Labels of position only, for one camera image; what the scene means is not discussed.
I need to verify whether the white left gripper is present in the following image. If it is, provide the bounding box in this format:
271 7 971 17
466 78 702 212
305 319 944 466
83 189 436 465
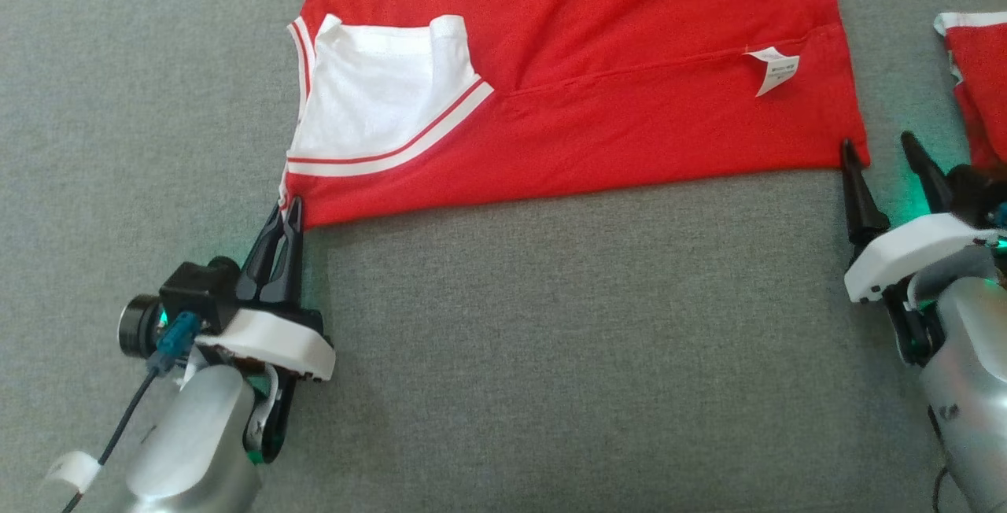
195 197 337 384

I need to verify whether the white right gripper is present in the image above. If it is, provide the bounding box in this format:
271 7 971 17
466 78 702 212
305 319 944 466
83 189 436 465
840 131 1004 305

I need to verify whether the red and white jersey shirt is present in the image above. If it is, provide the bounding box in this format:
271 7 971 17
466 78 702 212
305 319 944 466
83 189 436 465
277 0 872 231

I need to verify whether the red garment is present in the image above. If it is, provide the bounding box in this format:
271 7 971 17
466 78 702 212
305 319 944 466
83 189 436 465
933 11 1007 172

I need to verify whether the grey fabric ottoman seat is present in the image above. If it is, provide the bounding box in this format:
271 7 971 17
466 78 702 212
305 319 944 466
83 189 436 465
0 0 1007 513

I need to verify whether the black cable with blue connector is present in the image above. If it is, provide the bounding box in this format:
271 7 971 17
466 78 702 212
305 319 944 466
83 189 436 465
61 311 203 513

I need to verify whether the white tape cable tag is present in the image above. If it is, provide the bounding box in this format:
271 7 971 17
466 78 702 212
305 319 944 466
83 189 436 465
41 450 101 496

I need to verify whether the thin black cable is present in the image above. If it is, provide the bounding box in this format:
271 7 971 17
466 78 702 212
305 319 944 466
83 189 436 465
931 466 954 513

